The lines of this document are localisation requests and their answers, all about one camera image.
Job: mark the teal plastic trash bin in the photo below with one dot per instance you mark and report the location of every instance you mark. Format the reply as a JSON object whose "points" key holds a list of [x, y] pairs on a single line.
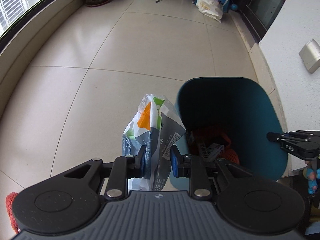
{"points": [[241, 109]]}

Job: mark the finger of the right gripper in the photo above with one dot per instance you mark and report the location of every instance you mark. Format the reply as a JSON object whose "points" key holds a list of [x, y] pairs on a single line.
{"points": [[277, 137]]}

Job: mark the black window frame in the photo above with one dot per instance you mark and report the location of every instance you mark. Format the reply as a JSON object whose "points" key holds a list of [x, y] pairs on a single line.
{"points": [[30, 7]]}

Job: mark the white snack wrapper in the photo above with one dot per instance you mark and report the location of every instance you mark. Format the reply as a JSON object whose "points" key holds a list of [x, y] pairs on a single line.
{"points": [[157, 126]]}

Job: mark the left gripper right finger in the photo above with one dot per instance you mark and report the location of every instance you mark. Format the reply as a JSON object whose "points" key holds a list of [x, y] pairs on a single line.
{"points": [[193, 168]]}

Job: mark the white tote bag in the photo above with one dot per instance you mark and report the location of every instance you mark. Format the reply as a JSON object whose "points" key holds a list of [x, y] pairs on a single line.
{"points": [[211, 8]]}

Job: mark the purple white biscuit package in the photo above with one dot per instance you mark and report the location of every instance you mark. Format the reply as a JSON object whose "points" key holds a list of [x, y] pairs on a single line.
{"points": [[209, 153]]}

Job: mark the red fuzzy slipper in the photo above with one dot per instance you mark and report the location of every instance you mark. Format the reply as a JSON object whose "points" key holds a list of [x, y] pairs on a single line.
{"points": [[8, 203]]}

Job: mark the red mesh net bag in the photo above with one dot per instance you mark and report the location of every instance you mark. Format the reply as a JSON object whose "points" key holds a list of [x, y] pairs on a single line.
{"points": [[228, 153]]}

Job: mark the small blue ball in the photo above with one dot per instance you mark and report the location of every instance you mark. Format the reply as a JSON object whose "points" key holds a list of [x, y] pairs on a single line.
{"points": [[234, 7]]}

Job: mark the beige wall outlet cover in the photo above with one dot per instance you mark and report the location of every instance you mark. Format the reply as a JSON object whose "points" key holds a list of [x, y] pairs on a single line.
{"points": [[310, 55]]}

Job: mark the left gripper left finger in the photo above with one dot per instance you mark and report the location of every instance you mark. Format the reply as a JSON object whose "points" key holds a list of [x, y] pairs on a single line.
{"points": [[120, 171]]}

